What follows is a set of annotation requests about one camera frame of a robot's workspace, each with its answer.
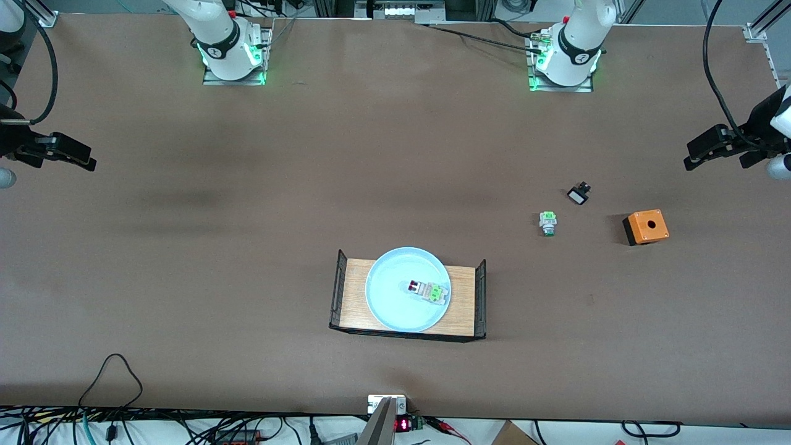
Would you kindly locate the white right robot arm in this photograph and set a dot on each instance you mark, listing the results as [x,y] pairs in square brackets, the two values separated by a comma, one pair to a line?
[222,37]

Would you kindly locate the brown cardboard piece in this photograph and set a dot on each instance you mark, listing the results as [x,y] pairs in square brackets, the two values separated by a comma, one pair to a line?
[513,434]

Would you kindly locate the green push button switch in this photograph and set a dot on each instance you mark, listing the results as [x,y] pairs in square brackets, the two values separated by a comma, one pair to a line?
[548,222]

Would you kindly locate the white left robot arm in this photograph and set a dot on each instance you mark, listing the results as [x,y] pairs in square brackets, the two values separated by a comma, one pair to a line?
[575,43]

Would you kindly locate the aluminium frame profile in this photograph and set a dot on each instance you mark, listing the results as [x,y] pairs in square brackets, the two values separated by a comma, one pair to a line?
[763,28]
[37,12]

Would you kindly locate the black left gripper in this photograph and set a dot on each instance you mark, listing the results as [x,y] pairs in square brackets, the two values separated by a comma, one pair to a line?
[757,139]

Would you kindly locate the red push button switch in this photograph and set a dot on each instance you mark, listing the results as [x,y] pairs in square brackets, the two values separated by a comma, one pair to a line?
[427,292]

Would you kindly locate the orange button enclosure box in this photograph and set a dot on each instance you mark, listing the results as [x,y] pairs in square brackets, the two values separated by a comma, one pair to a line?
[647,225]

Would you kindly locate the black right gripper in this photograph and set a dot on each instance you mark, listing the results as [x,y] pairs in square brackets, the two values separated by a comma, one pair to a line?
[13,147]

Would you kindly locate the black switch with white face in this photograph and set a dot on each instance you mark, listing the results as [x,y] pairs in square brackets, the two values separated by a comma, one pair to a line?
[578,196]

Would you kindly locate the red digit display module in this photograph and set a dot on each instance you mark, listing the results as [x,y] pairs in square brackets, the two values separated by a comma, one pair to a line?
[405,424]

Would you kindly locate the light blue round plate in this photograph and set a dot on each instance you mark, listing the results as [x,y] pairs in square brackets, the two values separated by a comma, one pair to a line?
[395,309]

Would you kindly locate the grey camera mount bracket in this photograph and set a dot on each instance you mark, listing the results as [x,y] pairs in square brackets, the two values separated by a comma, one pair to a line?
[380,423]

